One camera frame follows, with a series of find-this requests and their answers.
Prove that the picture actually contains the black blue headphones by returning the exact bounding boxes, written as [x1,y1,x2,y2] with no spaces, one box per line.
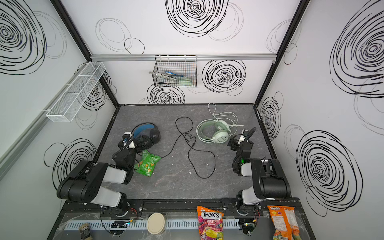
[132,122,161,151]

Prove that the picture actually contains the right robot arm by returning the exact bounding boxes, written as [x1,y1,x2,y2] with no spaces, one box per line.
[228,136,292,215]

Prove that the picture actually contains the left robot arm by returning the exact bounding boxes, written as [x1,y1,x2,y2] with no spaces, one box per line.
[57,132,137,213]

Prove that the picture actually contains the mint green headphones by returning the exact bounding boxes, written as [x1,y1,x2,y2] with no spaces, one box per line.
[196,120,232,144]

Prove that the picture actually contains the green snack bag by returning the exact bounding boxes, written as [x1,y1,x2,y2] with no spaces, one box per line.
[134,150,162,177]

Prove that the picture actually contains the round beige lid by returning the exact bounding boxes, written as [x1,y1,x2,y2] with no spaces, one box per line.
[147,213,166,235]

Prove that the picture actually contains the Fox's fruits candy bag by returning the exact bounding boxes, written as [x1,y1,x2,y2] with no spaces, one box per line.
[197,206,224,240]

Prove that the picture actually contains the orange snack bag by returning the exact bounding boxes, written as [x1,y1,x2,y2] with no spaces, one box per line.
[268,205,302,240]

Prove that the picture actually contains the green item in basket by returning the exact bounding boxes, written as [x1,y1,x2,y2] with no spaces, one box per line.
[177,77,195,87]

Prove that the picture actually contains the small dark jar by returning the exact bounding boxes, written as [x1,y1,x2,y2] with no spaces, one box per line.
[79,223,93,240]

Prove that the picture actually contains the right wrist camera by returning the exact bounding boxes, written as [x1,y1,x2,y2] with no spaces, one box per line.
[239,130,249,143]

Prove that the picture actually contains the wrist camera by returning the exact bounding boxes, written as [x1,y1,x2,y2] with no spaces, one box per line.
[239,130,249,143]
[122,132,132,142]

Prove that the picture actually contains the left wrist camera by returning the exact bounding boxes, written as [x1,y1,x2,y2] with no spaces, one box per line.
[122,132,132,142]

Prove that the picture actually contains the mint green headphone cable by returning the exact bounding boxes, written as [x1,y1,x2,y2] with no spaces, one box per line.
[207,102,244,136]

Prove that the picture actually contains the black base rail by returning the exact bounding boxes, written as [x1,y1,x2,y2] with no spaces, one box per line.
[61,197,301,218]

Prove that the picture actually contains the white slotted cable duct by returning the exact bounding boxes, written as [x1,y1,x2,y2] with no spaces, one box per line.
[63,218,241,231]

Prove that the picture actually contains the white wire shelf basket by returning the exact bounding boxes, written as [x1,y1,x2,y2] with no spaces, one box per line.
[46,62,106,123]

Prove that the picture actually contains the blue handled tool in basket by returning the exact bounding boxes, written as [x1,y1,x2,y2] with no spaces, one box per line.
[165,71,183,78]

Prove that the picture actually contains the black wire basket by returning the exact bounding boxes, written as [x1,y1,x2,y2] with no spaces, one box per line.
[151,60,198,88]

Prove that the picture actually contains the aluminium wall rail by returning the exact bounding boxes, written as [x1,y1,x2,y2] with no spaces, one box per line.
[91,53,277,62]

